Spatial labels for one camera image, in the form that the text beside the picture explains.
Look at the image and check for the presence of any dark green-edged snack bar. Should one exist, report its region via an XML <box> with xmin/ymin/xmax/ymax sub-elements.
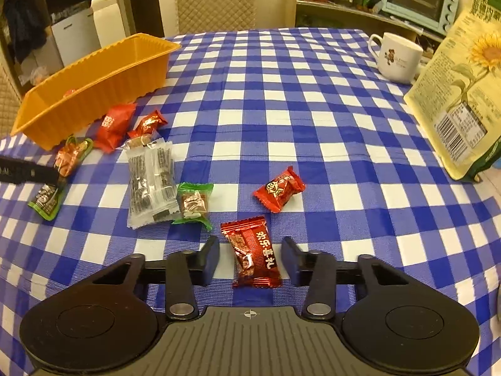
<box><xmin>28</xmin><ymin>135</ymin><xmax>93</xmax><ymax>222</ymax></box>

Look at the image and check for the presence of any dark red candy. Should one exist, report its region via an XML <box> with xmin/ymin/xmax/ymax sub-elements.
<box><xmin>221</xmin><ymin>216</ymin><xmax>283</xmax><ymax>289</ymax></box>

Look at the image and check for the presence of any green brown candy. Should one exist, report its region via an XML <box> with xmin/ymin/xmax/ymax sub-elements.
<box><xmin>173</xmin><ymin>182</ymin><xmax>213</xmax><ymax>232</ymax></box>

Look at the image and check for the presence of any clear sesame snack packet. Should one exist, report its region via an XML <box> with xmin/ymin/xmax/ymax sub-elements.
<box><xmin>125</xmin><ymin>138</ymin><xmax>181</xmax><ymax>229</ymax></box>

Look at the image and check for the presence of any red candy with cartoon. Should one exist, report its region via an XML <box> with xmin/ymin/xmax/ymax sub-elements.
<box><xmin>253</xmin><ymin>165</ymin><xmax>306</xmax><ymax>213</ymax></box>

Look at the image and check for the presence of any large red snack packet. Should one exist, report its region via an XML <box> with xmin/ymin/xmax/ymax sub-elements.
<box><xmin>93</xmin><ymin>103</ymin><xmax>136</xmax><ymax>154</ymax></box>

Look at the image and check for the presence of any beige quilted chair left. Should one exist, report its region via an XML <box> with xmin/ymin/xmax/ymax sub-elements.
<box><xmin>0</xmin><ymin>65</ymin><xmax>21</xmax><ymax>138</ymax></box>

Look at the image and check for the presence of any beige quilted chair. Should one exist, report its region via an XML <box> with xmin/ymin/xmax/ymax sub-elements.
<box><xmin>0</xmin><ymin>65</ymin><xmax>21</xmax><ymax>138</ymax></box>
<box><xmin>175</xmin><ymin>0</ymin><xmax>256</xmax><ymax>34</ymax></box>

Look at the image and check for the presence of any orange plastic tray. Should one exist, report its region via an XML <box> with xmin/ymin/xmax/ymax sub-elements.
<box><xmin>11</xmin><ymin>33</ymin><xmax>180</xmax><ymax>151</ymax></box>

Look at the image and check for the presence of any clear wrapped brown candy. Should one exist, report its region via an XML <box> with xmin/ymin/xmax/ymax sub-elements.
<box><xmin>123</xmin><ymin>134</ymin><xmax>153</xmax><ymax>150</ymax></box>

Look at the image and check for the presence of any red foil twisted candy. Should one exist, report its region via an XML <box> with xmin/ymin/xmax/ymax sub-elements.
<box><xmin>127</xmin><ymin>110</ymin><xmax>167</xmax><ymax>138</ymax></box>

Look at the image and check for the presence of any blue white checkered tablecloth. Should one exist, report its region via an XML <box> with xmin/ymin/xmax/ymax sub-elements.
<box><xmin>1</xmin><ymin>28</ymin><xmax>500</xmax><ymax>375</ymax></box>

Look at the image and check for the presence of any white cabinet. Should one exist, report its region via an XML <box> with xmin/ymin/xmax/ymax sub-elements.
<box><xmin>52</xmin><ymin>8</ymin><xmax>101</xmax><ymax>66</ymax></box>

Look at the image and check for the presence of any sunflower seed bag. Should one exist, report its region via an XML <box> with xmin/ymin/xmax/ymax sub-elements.
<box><xmin>404</xmin><ymin>0</ymin><xmax>501</xmax><ymax>182</ymax></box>

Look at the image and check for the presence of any white ceramic mug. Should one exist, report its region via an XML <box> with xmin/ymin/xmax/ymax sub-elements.
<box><xmin>368</xmin><ymin>32</ymin><xmax>423</xmax><ymax>84</ymax></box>

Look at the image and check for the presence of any wooden side shelf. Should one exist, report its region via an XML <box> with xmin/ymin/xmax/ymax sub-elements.
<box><xmin>284</xmin><ymin>0</ymin><xmax>444</xmax><ymax>50</ymax></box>

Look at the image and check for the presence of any beige quilted chair back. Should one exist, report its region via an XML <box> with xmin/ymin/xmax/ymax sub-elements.
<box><xmin>175</xmin><ymin>0</ymin><xmax>256</xmax><ymax>34</ymax></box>

